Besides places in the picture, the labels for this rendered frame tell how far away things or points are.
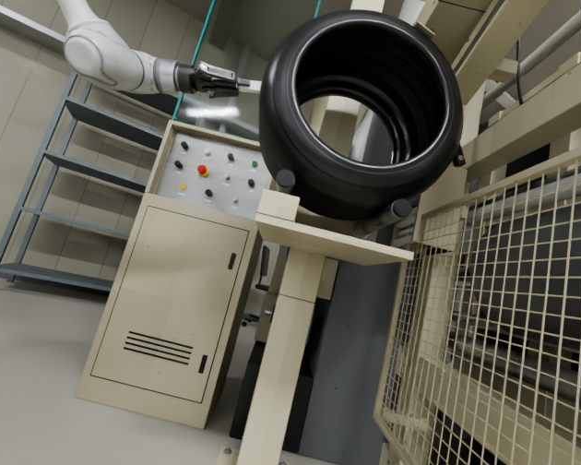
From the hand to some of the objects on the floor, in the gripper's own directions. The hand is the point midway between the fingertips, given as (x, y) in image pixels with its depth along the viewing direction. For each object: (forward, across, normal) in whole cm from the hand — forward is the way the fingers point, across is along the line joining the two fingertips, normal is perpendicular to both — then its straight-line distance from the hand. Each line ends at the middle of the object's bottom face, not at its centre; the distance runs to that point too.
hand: (251, 86), depth 82 cm
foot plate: (+12, +31, +121) cm, 126 cm away
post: (+12, +31, +121) cm, 126 cm away
